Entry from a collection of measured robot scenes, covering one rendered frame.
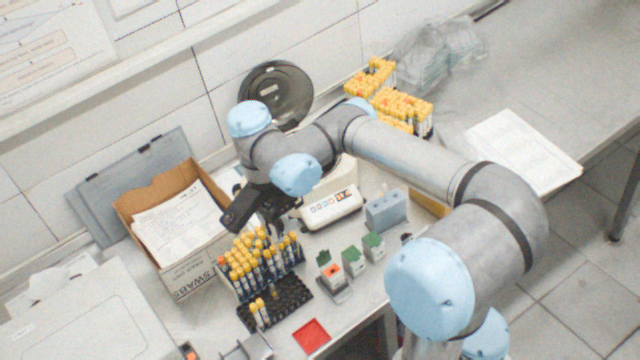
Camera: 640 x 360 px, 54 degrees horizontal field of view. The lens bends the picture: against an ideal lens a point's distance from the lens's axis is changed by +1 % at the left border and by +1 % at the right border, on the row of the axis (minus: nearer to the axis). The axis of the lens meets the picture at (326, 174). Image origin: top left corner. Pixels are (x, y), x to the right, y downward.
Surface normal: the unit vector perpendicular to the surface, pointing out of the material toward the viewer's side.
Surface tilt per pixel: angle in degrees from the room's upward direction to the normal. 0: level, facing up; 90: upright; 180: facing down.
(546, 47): 0
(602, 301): 0
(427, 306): 81
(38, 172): 90
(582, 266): 0
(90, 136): 90
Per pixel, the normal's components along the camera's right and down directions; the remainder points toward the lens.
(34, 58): 0.59, 0.59
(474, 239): 0.00, -0.59
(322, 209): 0.09, -0.33
